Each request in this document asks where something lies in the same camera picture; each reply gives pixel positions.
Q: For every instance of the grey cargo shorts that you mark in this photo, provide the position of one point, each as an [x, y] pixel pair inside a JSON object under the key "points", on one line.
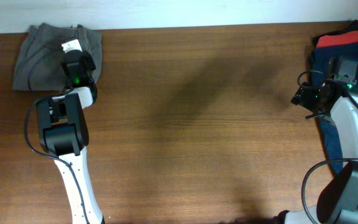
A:
{"points": [[38, 66]]}

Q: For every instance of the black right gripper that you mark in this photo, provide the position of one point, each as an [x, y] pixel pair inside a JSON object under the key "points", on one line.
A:
{"points": [[303, 96]]}

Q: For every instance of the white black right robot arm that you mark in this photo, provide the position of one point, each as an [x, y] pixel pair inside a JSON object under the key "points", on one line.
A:
{"points": [[338, 201]]}

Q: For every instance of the red garment top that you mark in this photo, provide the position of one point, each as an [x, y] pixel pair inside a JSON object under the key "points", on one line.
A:
{"points": [[335, 40]]}

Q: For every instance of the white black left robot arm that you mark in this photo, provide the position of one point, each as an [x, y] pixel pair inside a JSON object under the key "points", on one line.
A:
{"points": [[64, 135]]}

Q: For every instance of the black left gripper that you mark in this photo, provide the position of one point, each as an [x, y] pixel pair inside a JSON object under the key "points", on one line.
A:
{"points": [[89, 60]]}

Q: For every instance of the navy blue garment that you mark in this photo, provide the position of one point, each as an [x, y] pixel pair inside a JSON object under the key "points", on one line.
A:
{"points": [[319, 60]]}

